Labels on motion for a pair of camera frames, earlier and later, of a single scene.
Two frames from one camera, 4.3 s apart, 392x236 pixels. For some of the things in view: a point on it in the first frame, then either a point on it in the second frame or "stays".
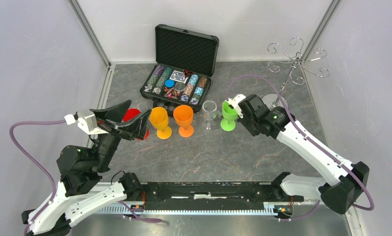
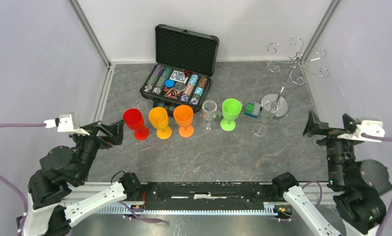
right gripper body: x=249 y=124 to x=323 y=127
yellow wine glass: x=158 y=116 stays
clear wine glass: x=209 y=109 stays
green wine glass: x=230 y=114 stays
